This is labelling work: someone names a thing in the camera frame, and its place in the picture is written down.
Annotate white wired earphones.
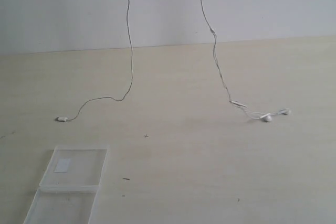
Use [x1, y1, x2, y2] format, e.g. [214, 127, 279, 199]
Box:
[54, 0, 291, 123]

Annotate white label in case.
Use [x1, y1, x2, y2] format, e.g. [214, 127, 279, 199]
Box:
[54, 158, 71, 173]

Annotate clear plastic case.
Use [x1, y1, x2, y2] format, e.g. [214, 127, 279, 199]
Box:
[24, 146, 109, 223]

